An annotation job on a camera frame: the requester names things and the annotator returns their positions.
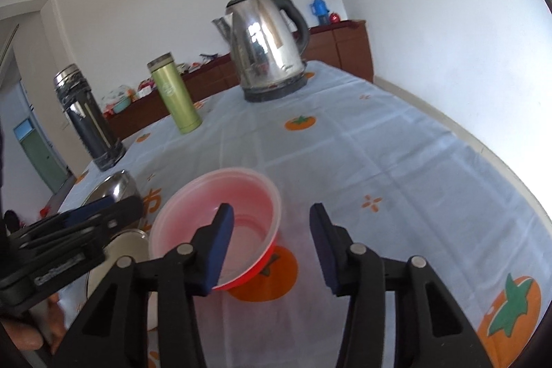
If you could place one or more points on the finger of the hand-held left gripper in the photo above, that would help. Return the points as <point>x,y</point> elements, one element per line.
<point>86,241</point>
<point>86,213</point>

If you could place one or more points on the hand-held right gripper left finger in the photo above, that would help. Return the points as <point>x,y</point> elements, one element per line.
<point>220,247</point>

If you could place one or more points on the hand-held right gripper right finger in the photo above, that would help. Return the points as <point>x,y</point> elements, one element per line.
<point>323,251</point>

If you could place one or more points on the stainless steel bowl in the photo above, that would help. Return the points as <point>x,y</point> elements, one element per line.
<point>118,185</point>

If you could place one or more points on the white enamel mug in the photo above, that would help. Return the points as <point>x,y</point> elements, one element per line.
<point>129,248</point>

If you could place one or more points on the pink plastic bowl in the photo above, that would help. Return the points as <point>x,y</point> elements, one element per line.
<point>246,195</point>

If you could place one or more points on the person's left hand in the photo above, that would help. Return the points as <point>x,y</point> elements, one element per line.
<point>26,335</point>

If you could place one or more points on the green door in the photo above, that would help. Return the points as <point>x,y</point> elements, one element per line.
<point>43,161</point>

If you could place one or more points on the large black thermos flask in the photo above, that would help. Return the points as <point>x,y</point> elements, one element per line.
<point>90,126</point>

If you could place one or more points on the light blue persimmon print tablecloth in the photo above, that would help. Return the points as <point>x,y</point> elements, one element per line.
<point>388,161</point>

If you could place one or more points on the teal plastic basin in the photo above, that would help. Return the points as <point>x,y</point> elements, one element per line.
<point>121,106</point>

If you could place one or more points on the mesh food cover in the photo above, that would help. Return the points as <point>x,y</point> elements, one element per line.
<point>114,94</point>

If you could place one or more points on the pile of colourful cloth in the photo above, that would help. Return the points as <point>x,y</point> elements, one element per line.
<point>145,87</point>

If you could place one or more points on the green thermos bottle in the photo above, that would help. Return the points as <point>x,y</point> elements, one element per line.
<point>174,96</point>

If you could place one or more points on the stainless steel electric kettle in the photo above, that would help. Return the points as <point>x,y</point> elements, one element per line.
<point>263,49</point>

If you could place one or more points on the brown wooden sideboard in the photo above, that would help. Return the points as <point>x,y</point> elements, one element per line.
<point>345,44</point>

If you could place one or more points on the small red container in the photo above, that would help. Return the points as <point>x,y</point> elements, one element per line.
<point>335,18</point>

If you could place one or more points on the blue thermos jug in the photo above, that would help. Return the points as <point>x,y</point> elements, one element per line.
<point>319,10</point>

